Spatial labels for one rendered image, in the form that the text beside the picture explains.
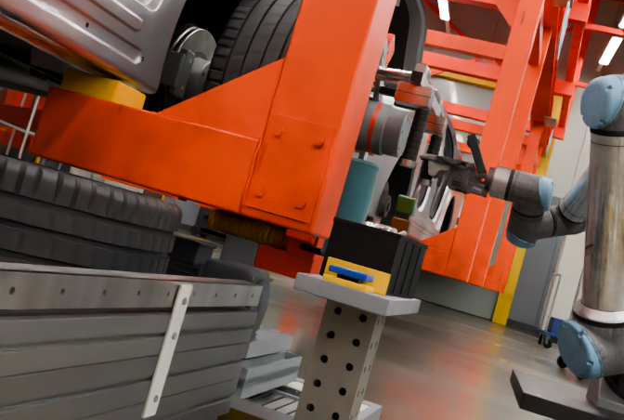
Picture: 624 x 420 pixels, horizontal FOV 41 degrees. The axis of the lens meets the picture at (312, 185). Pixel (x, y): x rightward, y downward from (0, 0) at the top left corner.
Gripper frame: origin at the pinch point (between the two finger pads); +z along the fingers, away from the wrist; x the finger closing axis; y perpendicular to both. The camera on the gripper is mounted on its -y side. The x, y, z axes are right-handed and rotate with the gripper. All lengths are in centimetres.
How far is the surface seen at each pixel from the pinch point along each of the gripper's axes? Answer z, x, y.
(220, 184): 27, -76, 26
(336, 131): 6, -76, 10
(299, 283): -1, -97, 40
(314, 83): 14, -76, 1
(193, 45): 68, -24, -12
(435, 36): 109, 539, -185
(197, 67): 65, -23, -6
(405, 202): -8, -57, 18
